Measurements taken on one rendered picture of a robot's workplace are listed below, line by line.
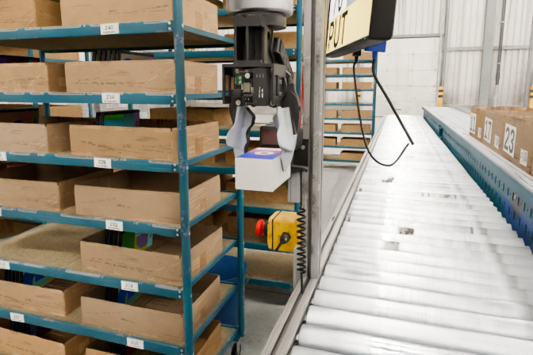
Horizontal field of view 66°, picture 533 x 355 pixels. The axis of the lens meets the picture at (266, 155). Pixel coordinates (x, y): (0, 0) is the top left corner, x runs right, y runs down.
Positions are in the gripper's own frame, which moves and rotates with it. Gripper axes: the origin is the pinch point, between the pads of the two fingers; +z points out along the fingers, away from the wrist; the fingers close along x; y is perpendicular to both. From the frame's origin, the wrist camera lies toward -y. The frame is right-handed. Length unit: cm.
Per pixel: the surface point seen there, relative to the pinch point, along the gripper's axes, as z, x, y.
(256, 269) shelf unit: 92, -53, -149
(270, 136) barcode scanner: -1.6, -3.9, -15.8
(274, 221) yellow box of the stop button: 18.1, -5.6, -24.9
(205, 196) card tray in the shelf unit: 27, -43, -67
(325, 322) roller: 31.4, 8.1, -11.4
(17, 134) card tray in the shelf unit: 6, -104, -49
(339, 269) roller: 30.4, 7.7, -32.1
